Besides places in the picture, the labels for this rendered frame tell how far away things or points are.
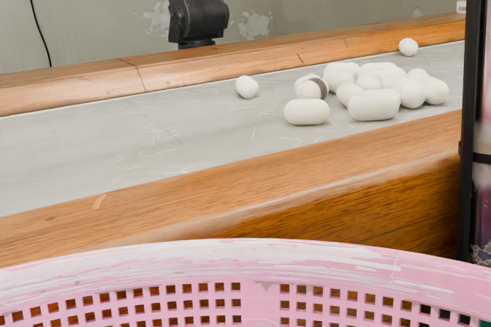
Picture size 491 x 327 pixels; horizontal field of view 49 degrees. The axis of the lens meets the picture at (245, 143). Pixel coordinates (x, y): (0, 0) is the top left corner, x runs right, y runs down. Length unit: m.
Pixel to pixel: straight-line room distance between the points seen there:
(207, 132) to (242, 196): 0.18
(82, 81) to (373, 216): 0.38
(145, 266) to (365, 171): 0.10
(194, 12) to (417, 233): 0.66
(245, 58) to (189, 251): 0.45
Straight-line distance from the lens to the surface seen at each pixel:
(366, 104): 0.37
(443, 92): 0.42
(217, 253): 0.16
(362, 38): 0.68
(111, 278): 0.16
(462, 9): 0.87
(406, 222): 0.23
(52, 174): 0.34
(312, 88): 0.42
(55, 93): 0.53
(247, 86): 0.46
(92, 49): 2.50
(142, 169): 0.32
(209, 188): 0.21
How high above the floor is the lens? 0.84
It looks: 17 degrees down
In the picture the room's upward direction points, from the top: 5 degrees counter-clockwise
